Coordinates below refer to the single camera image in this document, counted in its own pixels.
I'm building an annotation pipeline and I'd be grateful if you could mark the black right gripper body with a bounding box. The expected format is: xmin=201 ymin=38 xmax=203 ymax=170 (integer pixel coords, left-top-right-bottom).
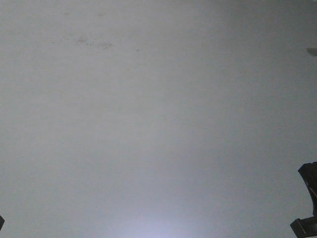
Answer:
xmin=290 ymin=162 xmax=317 ymax=238

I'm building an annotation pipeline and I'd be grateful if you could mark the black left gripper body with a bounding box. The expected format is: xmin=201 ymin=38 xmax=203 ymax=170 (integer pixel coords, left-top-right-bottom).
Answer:
xmin=0 ymin=216 xmax=4 ymax=230

